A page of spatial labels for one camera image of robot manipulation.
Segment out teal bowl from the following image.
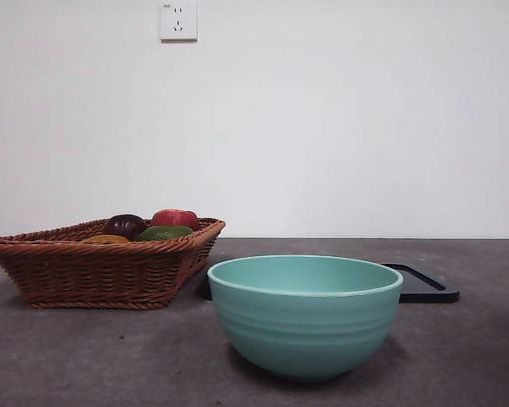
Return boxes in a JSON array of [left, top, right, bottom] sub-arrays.
[[206, 254, 405, 382]]

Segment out brown kiwi fruit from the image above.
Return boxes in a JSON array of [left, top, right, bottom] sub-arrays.
[[82, 234, 131, 244]]

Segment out red peach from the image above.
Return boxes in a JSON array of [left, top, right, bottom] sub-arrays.
[[151, 208, 200, 232]]

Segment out green avocado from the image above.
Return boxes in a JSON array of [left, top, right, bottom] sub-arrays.
[[135, 224, 195, 243]]

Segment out dark purple plum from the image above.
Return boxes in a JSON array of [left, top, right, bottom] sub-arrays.
[[103, 213, 148, 242]]

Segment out brown wicker basket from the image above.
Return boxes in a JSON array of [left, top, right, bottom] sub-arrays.
[[0, 216, 227, 310]]

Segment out dark rectangular tray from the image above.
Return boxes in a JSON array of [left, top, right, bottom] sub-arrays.
[[200, 262, 461, 304]]

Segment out white wall socket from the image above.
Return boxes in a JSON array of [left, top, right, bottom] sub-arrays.
[[159, 0, 199, 43]]

